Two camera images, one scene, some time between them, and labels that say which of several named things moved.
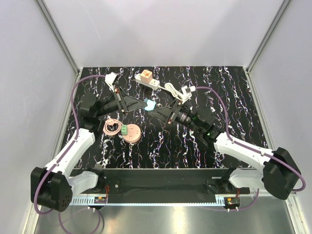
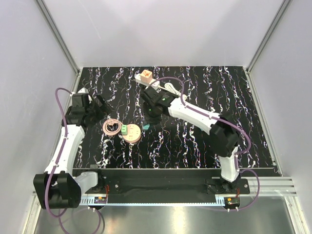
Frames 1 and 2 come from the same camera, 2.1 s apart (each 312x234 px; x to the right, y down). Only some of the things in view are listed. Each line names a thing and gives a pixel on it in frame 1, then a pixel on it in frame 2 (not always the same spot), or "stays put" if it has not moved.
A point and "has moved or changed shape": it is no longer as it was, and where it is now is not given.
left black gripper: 126,103 to 105,108
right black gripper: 167,114 to 148,120
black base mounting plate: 163,181 stays put
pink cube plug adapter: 146,76 stays put
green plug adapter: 124,129 stays put
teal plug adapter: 151,105 has moved or changed shape
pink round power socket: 133,133 stays put
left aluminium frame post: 51,22 stays put
